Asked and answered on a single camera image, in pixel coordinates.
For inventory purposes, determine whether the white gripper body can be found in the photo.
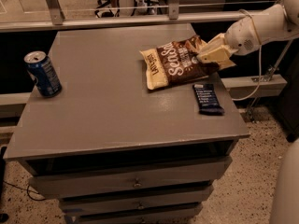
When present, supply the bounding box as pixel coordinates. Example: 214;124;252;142
224;16;262;56

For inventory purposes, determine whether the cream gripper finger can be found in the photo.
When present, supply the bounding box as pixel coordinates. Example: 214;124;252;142
206;33;226;49
196;45;238;63

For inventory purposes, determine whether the brown chip bag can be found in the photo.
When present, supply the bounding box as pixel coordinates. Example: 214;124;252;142
141;35;221;90

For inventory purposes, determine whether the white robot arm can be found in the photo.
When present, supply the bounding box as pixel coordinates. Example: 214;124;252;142
197;0;299;224

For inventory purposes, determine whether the blue rxbar blueberry bar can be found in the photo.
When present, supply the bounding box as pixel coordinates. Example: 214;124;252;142
192;84;225;116

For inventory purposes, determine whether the grey drawer cabinet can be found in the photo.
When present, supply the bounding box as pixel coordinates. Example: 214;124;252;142
3;23;251;224

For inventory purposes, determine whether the grey top drawer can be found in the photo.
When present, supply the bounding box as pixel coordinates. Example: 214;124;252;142
29;156;232;199

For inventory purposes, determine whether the grey drawer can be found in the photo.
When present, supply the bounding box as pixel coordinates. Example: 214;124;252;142
60;183;213;216
29;156;232;199
65;203;202;224

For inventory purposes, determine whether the black office chair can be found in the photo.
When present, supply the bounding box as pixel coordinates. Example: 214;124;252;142
94;0;120;18

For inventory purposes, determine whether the grey middle drawer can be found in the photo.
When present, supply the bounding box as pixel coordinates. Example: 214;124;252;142
60;183;213;216

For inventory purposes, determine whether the grey bottom drawer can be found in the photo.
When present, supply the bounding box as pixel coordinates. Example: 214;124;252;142
65;203;202;224

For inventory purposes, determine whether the blue soda can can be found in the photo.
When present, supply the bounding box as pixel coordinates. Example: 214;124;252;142
24;50;62;97

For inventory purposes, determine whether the white cable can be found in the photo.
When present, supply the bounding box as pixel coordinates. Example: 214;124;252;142
231;8;263;103

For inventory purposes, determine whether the metal railing frame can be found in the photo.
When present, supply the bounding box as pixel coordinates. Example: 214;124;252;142
0;0;299;34

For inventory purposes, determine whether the black floor cable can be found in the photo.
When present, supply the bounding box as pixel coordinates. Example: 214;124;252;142
2;180;48;203

